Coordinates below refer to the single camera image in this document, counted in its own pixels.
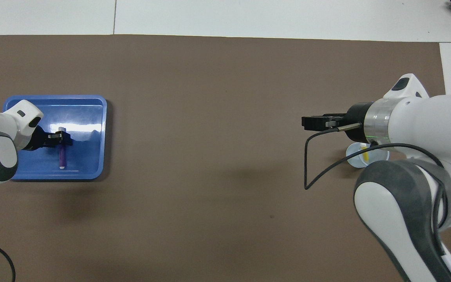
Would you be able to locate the translucent plastic cup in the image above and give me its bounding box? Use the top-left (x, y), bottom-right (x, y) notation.
top-left (346, 142), bottom-right (390, 169)

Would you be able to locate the purple marker pen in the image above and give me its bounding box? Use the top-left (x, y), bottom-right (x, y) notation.
top-left (57, 127), bottom-right (67, 170)

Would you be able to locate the brown table mat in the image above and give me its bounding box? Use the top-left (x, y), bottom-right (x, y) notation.
top-left (0, 34), bottom-right (451, 282)

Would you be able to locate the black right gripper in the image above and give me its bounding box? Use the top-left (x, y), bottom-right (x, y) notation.
top-left (302, 102), bottom-right (375, 144)

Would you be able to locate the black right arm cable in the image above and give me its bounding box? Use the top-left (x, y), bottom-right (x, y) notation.
top-left (304, 123), bottom-right (450, 231)

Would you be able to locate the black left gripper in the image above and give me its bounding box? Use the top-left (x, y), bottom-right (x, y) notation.
top-left (27, 125), bottom-right (74, 152)

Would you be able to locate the blue plastic tray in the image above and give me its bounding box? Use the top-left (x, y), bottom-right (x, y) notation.
top-left (2, 94), bottom-right (108, 181)

